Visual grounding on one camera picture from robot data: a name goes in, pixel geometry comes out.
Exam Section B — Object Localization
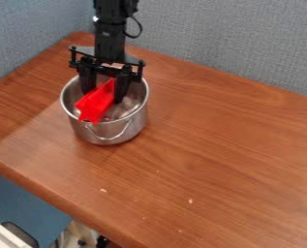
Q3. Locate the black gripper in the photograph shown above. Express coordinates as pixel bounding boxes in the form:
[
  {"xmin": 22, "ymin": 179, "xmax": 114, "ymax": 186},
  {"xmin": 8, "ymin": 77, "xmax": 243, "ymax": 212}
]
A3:
[{"xmin": 68, "ymin": 22, "xmax": 146, "ymax": 104}]

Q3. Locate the red cross-shaped block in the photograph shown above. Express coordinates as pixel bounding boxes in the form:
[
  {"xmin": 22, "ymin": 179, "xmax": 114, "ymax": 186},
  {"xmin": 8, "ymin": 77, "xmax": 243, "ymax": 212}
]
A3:
[{"xmin": 75, "ymin": 77, "xmax": 114, "ymax": 124}]

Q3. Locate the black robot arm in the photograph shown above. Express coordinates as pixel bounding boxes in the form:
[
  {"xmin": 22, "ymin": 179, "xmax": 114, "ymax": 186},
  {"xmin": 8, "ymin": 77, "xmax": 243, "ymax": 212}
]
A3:
[{"xmin": 68, "ymin": 0, "xmax": 146, "ymax": 104}]

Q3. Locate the metal pot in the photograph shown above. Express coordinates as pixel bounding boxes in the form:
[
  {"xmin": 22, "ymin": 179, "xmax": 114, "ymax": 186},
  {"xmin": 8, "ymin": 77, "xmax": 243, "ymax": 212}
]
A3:
[{"xmin": 60, "ymin": 77, "xmax": 151, "ymax": 145}]

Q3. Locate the white striped object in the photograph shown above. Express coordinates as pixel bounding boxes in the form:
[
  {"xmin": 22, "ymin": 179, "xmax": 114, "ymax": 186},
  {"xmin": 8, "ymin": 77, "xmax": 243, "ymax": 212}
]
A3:
[{"xmin": 0, "ymin": 222, "xmax": 39, "ymax": 248}]

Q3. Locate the wooden table leg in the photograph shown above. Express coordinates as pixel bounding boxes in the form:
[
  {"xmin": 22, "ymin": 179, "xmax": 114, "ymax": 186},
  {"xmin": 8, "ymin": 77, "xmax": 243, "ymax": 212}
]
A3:
[{"xmin": 58, "ymin": 220, "xmax": 99, "ymax": 248}]

